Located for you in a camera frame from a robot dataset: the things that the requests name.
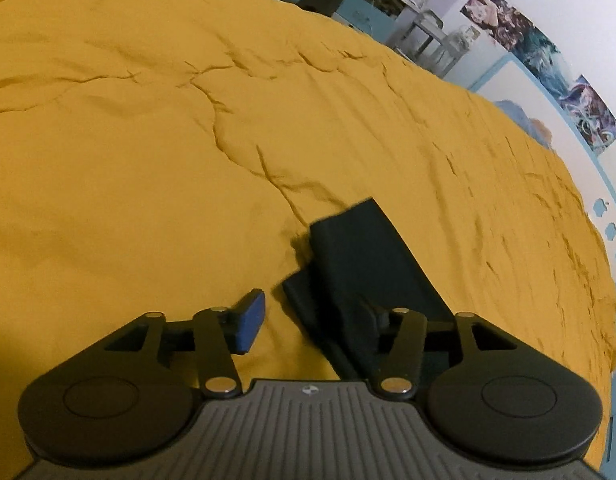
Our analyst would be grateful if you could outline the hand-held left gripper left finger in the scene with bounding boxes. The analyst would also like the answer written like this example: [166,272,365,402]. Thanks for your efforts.
[103,288,266,395]

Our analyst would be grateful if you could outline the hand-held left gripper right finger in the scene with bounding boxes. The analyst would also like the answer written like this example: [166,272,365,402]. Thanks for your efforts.
[360,297,527,395]

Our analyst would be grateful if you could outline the black pants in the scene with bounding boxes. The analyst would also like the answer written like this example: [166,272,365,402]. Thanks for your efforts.
[282,196,453,382]

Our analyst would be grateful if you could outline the yellow blanket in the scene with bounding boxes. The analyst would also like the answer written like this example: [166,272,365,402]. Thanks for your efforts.
[0,0,616,471]

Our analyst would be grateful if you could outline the white and blue headboard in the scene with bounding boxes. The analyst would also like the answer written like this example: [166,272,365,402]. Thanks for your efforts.
[468,55,616,281]

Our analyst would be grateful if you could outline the blue pillow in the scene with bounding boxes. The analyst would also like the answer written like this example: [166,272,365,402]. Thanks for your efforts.
[496,99,556,148]

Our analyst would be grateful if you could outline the dark desk with blue drawers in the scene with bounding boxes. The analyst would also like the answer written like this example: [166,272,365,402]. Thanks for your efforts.
[298,0,426,47]

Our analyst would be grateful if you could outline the wall poster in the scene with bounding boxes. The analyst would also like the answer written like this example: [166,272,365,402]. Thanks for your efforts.
[460,0,616,155]

